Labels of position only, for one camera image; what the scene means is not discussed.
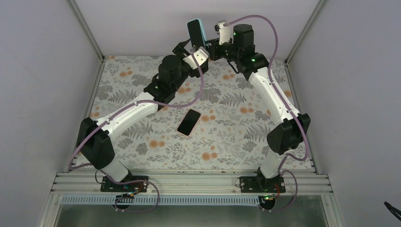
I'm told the aluminium mounting rail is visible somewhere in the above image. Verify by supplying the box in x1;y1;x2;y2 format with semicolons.
51;169;333;206

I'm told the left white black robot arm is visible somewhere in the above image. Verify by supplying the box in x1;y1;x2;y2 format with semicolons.
73;41;209;192

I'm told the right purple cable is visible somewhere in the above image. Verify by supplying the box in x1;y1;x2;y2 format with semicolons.
225;15;311;213

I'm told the black phone from blue case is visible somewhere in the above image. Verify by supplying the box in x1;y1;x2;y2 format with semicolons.
187;19;206;51

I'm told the black object at corner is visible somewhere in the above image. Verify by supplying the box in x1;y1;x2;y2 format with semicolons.
384;201;401;221

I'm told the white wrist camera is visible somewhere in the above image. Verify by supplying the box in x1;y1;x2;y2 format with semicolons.
183;47;209;70
214;20;231;45

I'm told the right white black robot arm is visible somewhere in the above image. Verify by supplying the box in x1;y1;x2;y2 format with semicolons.
207;21;311;193

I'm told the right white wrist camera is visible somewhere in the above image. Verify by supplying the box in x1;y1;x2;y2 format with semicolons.
214;20;231;45

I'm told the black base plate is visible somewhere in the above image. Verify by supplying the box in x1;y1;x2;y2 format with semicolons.
239;175;286;193
100;175;148;193

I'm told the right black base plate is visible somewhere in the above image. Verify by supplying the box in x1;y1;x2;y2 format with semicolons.
239;175;286;193

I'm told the floral patterned table mat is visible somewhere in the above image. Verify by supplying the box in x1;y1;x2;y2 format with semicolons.
90;56;276;170

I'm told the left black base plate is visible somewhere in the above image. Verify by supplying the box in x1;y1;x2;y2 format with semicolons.
100;175;148;193

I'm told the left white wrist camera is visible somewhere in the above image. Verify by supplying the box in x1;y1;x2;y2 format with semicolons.
183;47;209;70

